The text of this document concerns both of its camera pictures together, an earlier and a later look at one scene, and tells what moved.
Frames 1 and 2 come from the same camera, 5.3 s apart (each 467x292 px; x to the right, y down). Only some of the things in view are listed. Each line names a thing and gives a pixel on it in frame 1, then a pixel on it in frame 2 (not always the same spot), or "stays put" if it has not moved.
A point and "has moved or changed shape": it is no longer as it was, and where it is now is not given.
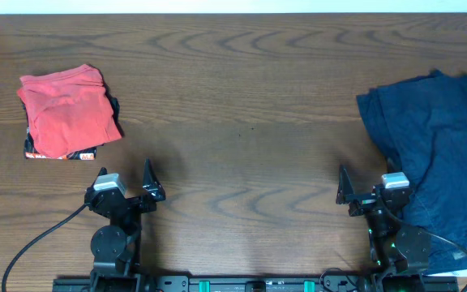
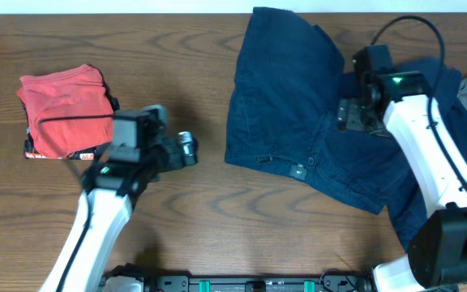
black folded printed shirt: x=88 y=153 stays put
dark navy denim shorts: x=438 y=129 has moved or changed shape
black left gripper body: x=142 y=206 → x=166 y=156
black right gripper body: x=364 y=203 → x=356 y=113
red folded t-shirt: x=69 y=110 stays put
